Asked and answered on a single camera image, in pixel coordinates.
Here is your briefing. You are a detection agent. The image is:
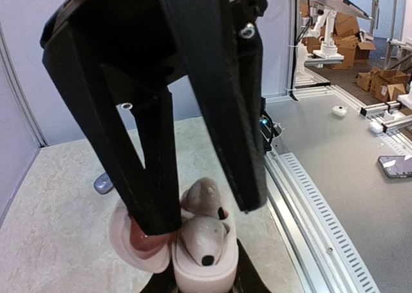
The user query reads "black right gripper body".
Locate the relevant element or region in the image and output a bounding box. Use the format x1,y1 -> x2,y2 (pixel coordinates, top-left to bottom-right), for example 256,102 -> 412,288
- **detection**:
40,0 -> 270,91

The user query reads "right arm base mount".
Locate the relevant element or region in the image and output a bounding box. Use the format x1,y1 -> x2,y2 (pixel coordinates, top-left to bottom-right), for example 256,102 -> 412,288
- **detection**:
259,97 -> 283,153

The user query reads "white round case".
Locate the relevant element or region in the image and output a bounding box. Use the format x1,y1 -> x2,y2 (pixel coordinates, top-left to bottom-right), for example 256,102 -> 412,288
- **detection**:
108,200 -> 239,292

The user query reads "cardboard boxes pile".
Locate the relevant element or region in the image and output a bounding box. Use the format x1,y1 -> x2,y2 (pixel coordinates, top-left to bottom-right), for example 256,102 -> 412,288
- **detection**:
302,0 -> 411,102

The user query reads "smartphone on side table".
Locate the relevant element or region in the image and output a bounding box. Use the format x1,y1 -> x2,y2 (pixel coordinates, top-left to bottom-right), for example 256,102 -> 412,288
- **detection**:
377,155 -> 412,179

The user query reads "aluminium front rail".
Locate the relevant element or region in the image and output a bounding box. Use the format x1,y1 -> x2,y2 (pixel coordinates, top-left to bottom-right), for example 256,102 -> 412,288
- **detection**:
265,151 -> 379,292

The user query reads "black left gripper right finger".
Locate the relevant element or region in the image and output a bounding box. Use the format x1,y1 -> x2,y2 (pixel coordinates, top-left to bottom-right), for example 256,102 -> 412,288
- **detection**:
236,239 -> 271,293

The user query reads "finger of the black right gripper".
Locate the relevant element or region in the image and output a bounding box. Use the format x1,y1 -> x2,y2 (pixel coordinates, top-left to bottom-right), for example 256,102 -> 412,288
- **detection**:
43,25 -> 181,236
159,0 -> 268,213

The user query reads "blue earbud charging case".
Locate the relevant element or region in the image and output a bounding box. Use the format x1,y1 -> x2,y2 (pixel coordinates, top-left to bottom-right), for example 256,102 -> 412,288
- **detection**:
93,173 -> 114,195

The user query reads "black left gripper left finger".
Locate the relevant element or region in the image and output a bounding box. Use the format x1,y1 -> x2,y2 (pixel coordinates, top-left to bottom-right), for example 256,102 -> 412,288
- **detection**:
140,270 -> 179,293

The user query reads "white object on side table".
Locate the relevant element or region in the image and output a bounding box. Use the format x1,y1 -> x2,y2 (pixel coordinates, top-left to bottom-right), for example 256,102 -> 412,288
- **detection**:
332,106 -> 348,118

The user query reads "right aluminium corner post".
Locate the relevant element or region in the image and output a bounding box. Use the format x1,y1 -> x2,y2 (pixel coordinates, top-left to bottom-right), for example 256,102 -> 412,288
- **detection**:
1,26 -> 49,148

